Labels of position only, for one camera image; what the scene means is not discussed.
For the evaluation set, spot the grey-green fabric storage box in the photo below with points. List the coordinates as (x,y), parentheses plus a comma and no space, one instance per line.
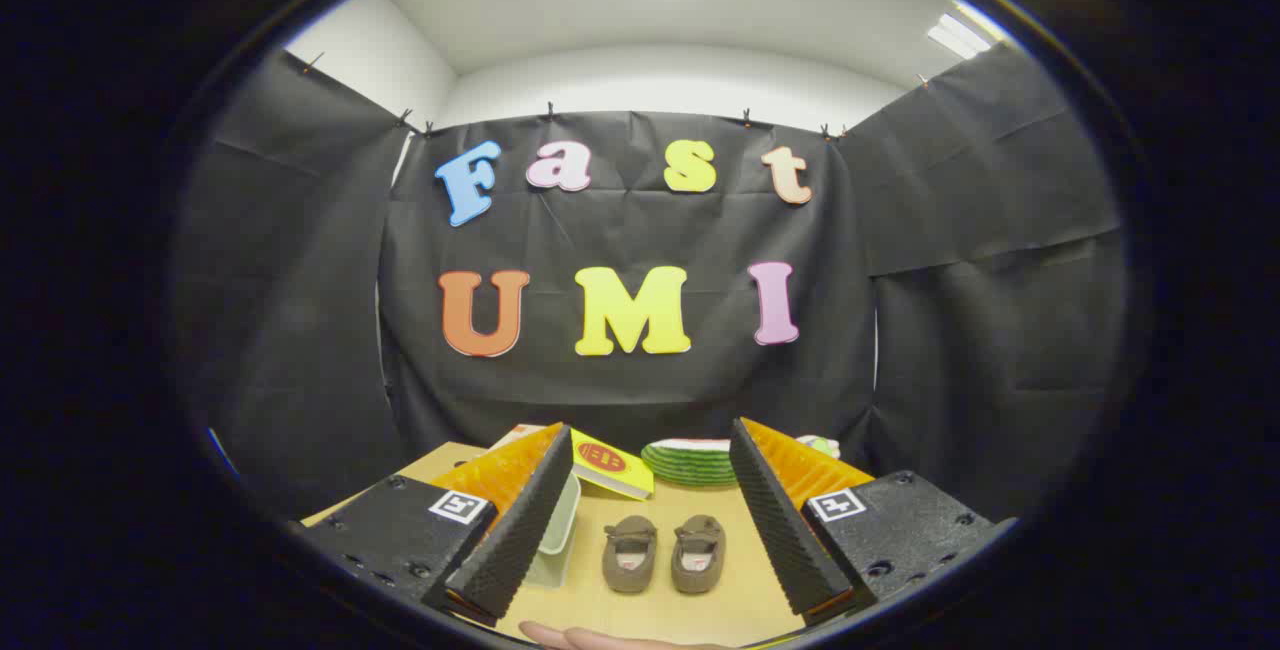
(562,530)

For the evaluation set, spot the yellow book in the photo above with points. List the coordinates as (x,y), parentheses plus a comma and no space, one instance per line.
(612,465)

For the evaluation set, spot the pink and green plush toy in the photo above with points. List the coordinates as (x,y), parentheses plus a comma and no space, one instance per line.
(822,446)

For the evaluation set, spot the brown fuzzy shoe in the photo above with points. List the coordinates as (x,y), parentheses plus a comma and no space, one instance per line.
(630,550)
(698,550)

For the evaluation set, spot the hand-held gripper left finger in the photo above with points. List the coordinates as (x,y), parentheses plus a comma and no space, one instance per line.
(520,530)

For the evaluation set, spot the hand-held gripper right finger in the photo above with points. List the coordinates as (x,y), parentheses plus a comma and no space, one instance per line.
(785,530)

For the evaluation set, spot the ceiling light panel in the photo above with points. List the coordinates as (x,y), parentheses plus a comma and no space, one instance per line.
(958,35)

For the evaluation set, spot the beige book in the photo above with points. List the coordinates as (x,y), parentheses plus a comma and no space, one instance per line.
(520,433)

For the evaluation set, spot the watermelon slice plush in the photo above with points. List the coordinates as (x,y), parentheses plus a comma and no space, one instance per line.
(690,465)

